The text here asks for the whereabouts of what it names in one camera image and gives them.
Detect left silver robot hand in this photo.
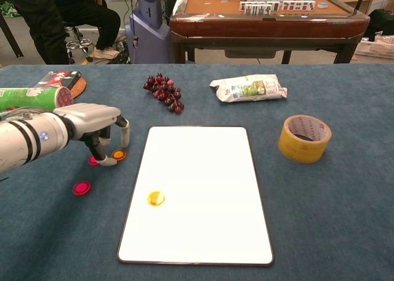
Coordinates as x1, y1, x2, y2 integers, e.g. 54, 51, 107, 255
52, 102, 131, 167

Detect white rectangular board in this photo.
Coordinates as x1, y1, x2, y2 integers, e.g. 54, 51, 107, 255
116, 126, 275, 267

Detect round woven coaster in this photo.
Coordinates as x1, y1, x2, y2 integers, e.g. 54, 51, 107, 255
69, 76, 88, 100

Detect red black printed box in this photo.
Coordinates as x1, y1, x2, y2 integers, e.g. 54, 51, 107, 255
33, 70, 82, 91

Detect green chips can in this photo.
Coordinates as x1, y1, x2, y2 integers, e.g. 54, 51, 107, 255
0, 86, 74, 112

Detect chrome swivel stool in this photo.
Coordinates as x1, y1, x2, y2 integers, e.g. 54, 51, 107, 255
63, 21, 95, 65

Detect dark red grape bunch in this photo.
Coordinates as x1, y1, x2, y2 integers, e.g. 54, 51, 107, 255
142, 73, 185, 115

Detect seated person in black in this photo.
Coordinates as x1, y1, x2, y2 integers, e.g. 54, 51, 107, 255
58, 0, 121, 60

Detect standing person in black trousers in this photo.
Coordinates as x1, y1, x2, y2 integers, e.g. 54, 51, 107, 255
6, 0, 70, 65

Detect white green snack bag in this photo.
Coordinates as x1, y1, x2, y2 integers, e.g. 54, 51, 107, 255
209, 73, 288, 104

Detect brown mahjong table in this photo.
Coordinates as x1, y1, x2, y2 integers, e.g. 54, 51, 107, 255
169, 0, 371, 65

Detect mahjong tile row black faces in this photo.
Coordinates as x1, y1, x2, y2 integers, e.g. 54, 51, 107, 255
239, 1, 281, 16

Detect yellow packing tape roll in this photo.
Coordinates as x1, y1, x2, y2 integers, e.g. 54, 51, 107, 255
278, 114, 332, 164

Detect mahjong tile row red faces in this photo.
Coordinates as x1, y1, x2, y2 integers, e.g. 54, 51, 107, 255
280, 0, 316, 12

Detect blue table cloth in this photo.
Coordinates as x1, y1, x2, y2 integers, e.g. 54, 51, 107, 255
0, 63, 394, 281

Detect white plastic basket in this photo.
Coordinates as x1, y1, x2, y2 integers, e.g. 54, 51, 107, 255
353, 37, 394, 60

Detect black bag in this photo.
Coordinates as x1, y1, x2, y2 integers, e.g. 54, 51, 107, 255
364, 9, 394, 43

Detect tangled black cables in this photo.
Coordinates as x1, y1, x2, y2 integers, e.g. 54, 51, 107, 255
106, 37, 133, 65

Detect pendant cable on pedestal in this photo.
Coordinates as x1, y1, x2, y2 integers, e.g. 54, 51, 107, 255
129, 0, 139, 50

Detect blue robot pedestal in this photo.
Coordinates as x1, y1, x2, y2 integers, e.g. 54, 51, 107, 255
124, 0, 172, 65

